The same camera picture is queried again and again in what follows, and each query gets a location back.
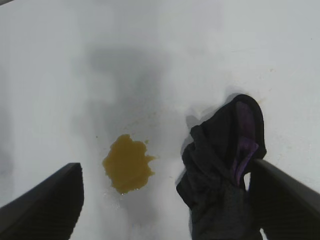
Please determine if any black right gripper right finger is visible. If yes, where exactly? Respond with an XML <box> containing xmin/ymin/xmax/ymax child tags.
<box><xmin>249</xmin><ymin>158</ymin><xmax>320</xmax><ymax>240</ymax></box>

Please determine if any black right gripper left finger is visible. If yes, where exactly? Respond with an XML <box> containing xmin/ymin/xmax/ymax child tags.
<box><xmin>0</xmin><ymin>162</ymin><xmax>85</xmax><ymax>240</ymax></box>

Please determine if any black purple cloth with loop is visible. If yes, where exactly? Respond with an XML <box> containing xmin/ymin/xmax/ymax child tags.
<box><xmin>175</xmin><ymin>93</ymin><xmax>268</xmax><ymax>240</ymax></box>

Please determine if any brown liquid spill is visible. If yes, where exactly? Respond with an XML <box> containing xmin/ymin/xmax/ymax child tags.
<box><xmin>101</xmin><ymin>133</ymin><xmax>157</xmax><ymax>195</ymax></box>

